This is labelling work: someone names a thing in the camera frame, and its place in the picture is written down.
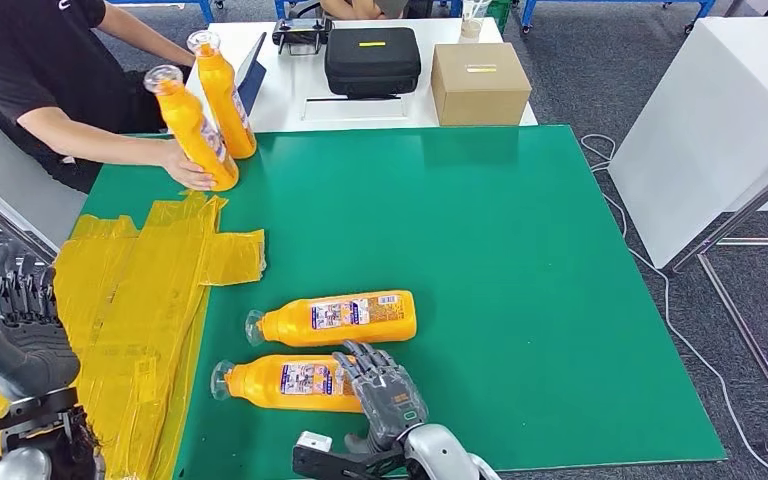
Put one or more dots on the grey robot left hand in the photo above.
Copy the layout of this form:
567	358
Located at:
26	351

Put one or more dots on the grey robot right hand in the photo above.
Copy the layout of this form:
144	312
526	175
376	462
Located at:
390	404

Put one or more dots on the person's right hand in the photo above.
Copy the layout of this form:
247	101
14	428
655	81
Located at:
185	172

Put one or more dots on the orange detergent bottle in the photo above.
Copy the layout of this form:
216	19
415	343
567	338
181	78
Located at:
225	99
188	126
344	321
265	387

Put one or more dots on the yellow taped cardboard sheet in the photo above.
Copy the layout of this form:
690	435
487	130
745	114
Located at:
139	318

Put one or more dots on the tablet with dark blue cover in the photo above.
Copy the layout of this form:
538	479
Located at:
255	76

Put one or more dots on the white desk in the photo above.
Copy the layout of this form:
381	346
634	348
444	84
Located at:
291	86

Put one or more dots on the black handheld controller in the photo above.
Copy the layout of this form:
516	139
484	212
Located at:
301	33

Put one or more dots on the person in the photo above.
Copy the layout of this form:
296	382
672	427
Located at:
33	66
357	6

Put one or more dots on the black carrying case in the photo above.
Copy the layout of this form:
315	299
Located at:
372	65

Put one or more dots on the yellow rectangular sticker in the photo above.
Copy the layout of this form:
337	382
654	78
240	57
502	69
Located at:
481	67
372	44

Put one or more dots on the brown cardboard box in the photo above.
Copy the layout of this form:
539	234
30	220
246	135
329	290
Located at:
480	93

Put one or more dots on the clear plastic cup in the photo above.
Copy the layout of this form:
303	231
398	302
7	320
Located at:
473	21

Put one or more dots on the large white table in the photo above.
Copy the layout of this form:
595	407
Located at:
708	126

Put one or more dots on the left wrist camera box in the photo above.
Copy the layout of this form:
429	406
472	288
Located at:
26	414

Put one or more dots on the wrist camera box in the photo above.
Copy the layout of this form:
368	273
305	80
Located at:
331	464
26	414

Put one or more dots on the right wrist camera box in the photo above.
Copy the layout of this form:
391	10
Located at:
331	464

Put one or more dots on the short blue metal frame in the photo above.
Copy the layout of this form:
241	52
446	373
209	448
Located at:
205	6

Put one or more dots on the metal table frame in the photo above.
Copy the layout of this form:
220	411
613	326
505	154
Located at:
735	212

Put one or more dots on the long blue metal frame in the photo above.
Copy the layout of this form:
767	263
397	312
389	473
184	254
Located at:
622	3

